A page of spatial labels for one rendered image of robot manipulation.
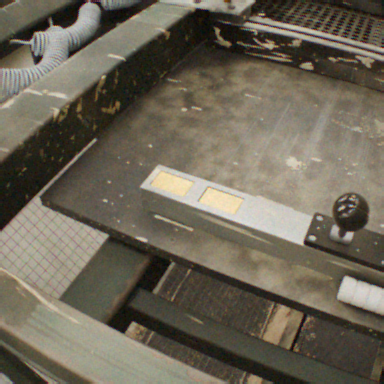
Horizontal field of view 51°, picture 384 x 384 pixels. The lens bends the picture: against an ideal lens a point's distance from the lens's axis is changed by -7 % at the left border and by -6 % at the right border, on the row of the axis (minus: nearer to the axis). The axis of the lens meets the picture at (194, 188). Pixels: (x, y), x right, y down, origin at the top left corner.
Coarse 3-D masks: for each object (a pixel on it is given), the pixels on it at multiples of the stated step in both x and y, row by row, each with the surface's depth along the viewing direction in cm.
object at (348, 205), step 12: (348, 192) 39; (336, 204) 39; (348, 204) 38; (360, 204) 38; (336, 216) 39; (348, 216) 38; (360, 216) 38; (336, 228) 48; (348, 228) 38; (360, 228) 38; (336, 240) 48; (348, 240) 48
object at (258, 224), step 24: (168, 168) 59; (144, 192) 57; (168, 192) 56; (192, 192) 56; (168, 216) 58; (192, 216) 55; (216, 216) 53; (240, 216) 53; (264, 216) 53; (288, 216) 53; (240, 240) 54; (264, 240) 52; (288, 240) 50; (312, 264) 51; (336, 264) 49
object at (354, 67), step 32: (160, 0) 90; (192, 0) 89; (224, 0) 88; (224, 32) 90; (256, 32) 87; (288, 32) 85; (320, 32) 85; (288, 64) 88; (320, 64) 85; (352, 64) 81
